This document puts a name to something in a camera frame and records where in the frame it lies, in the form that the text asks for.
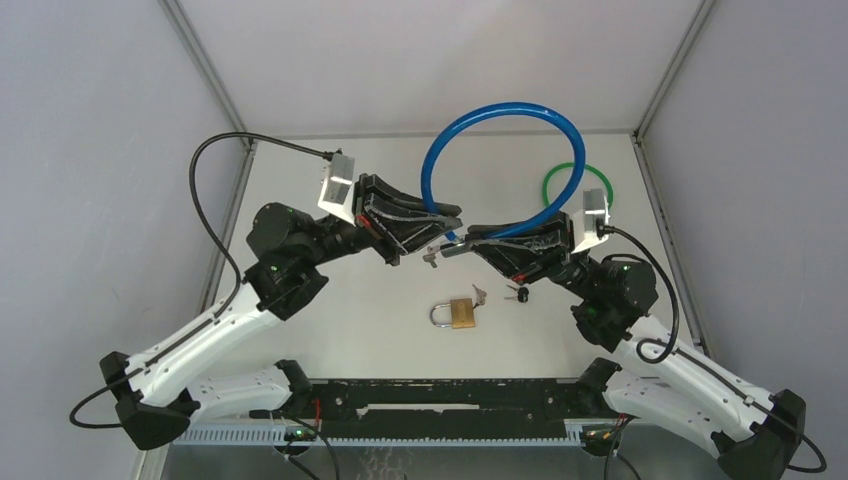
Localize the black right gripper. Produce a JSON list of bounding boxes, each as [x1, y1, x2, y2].
[[468, 207, 599, 303]]

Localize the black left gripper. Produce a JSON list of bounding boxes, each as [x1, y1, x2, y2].
[[304, 175, 465, 268]]

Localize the green cable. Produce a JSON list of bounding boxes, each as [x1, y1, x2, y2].
[[541, 162, 615, 213]]

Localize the blue cable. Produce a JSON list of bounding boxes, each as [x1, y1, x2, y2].
[[421, 101, 588, 258]]

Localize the blue cable lock keys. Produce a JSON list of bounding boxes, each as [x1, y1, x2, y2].
[[422, 245, 442, 268]]

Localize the large brass padlock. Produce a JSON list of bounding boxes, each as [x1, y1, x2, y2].
[[428, 298, 477, 329]]

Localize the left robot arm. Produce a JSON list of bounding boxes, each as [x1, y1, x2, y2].
[[100, 174, 461, 450]]

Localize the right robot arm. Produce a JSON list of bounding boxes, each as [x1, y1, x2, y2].
[[466, 213, 806, 479]]

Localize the black-headed key bunch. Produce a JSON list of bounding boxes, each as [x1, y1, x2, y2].
[[505, 285, 529, 304]]

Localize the large padlock silver keys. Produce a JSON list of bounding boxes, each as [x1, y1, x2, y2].
[[472, 284, 487, 309]]

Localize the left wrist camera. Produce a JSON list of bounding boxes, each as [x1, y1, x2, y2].
[[317, 152, 355, 225]]

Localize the right black camera cable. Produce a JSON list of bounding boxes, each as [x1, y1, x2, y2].
[[596, 223, 828, 475]]

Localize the black camera cable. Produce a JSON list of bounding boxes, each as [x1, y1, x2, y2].
[[596, 223, 828, 475], [68, 132, 342, 431]]

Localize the left black camera cable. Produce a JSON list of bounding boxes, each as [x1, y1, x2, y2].
[[68, 132, 342, 431]]

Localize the white slotted cable duct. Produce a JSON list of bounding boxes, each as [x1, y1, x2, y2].
[[173, 422, 584, 447]]

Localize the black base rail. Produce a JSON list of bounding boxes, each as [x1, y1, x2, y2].
[[250, 377, 644, 442]]

